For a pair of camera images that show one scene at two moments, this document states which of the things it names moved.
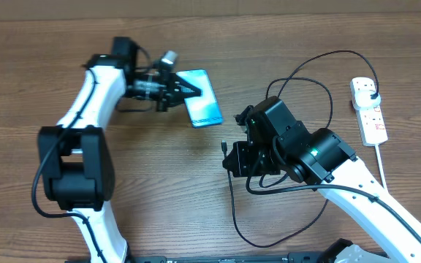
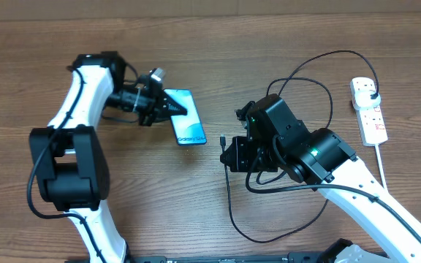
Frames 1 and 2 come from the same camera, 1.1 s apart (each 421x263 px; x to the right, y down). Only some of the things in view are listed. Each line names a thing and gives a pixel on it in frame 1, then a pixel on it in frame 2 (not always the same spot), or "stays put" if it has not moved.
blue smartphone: (204, 110) to (188, 127)
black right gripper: (244, 157) stays put
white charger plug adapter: (362, 100) stays put
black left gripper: (172, 82) to (161, 105)
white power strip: (371, 121) stays put
